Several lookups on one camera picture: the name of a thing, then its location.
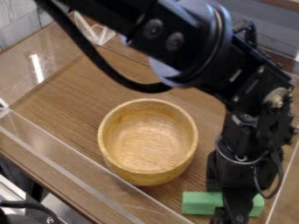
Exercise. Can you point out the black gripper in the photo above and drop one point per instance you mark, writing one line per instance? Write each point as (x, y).
(228, 173)

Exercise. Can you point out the green rectangular block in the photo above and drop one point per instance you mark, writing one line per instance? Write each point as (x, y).
(201, 203)

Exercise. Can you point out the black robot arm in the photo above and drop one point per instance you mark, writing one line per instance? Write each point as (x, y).
(200, 51)

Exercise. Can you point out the light wooden bowl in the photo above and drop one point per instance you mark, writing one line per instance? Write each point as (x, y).
(146, 138)

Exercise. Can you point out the clear acrylic corner bracket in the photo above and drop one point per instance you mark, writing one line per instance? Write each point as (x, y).
(94, 32)

